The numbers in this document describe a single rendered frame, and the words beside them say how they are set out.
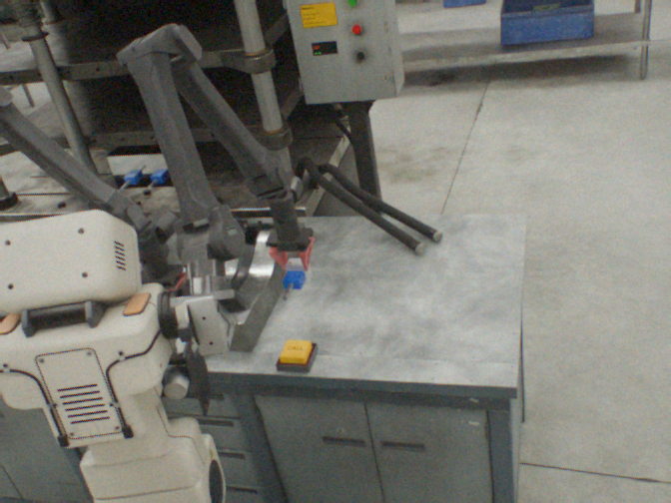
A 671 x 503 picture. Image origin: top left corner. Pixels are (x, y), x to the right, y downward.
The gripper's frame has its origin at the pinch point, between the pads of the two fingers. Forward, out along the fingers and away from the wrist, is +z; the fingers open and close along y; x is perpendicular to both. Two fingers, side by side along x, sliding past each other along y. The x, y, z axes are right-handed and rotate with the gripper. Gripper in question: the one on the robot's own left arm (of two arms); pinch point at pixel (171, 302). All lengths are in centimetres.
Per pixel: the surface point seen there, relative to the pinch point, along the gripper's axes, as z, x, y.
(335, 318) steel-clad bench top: 15.0, -12.4, -35.5
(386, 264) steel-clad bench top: 15, -36, -44
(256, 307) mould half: 6.9, -6.7, -18.1
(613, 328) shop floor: 98, -108, -105
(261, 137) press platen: -10, -71, 0
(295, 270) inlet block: -0.3, -11.9, -28.6
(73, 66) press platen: -38, -79, 62
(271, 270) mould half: 5.5, -20.3, -17.6
